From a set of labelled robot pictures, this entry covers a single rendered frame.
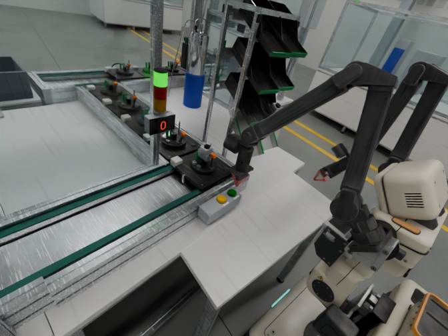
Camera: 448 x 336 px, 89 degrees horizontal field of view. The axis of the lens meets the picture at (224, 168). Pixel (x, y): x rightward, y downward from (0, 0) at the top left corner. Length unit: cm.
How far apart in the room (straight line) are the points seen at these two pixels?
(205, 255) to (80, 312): 42
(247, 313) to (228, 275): 94
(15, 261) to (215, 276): 63
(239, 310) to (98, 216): 121
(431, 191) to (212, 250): 74
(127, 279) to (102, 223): 23
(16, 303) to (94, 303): 19
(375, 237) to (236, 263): 49
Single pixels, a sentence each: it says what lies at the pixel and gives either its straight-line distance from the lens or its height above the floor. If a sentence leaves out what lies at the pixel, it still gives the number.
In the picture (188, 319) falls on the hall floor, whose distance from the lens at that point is 177.
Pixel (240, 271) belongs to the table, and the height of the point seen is 86.
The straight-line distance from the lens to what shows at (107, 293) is 90.
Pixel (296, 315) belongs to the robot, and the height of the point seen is 28.
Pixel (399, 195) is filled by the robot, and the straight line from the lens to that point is 88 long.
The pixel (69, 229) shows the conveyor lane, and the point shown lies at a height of 92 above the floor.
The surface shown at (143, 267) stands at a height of 86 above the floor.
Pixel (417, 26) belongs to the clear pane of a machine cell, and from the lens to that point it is 472.
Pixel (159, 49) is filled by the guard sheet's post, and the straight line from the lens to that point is 92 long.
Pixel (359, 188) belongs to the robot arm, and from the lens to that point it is 77.
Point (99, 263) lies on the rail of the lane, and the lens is 84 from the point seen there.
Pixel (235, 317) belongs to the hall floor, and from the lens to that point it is 182.
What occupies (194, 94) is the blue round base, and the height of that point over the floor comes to 99.
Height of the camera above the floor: 168
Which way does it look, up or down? 37 degrees down
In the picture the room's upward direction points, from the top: 14 degrees clockwise
